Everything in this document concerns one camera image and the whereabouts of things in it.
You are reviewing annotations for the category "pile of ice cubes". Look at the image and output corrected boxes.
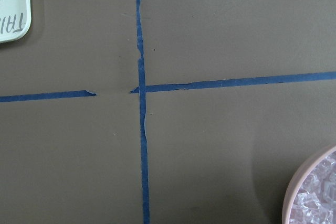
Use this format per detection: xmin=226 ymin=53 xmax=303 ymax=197
xmin=289 ymin=152 xmax=335 ymax=223

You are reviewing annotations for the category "beige bear tray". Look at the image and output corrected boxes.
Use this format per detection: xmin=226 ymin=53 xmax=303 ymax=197
xmin=1 ymin=0 xmax=31 ymax=43

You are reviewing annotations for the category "pink bowl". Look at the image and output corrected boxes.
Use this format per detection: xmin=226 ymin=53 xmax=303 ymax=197
xmin=281 ymin=144 xmax=335 ymax=224

